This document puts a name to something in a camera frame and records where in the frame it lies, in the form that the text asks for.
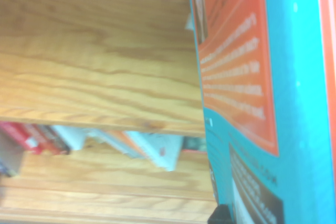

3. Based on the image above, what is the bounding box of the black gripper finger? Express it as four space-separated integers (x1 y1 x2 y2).
207 204 234 224

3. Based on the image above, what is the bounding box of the teal and red paperback book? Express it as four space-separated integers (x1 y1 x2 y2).
186 0 336 224

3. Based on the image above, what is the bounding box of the green photo cover book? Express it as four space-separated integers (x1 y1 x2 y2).
183 136 208 154

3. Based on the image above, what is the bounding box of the row of shelved books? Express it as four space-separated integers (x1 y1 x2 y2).
86 129 184 172

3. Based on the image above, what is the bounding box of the white cover paperback book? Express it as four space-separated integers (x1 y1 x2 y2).
51 125 88 151

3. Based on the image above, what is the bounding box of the dark red cover book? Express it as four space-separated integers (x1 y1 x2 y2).
36 125 71 156

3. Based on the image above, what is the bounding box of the wooden bookshelf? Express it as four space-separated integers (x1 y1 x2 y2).
0 0 218 224

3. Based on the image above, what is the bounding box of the thin red paperback book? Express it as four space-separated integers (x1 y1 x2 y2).
0 121 40 155

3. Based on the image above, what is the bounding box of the thin grey edge paperback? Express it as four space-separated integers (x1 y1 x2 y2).
0 129 25 177

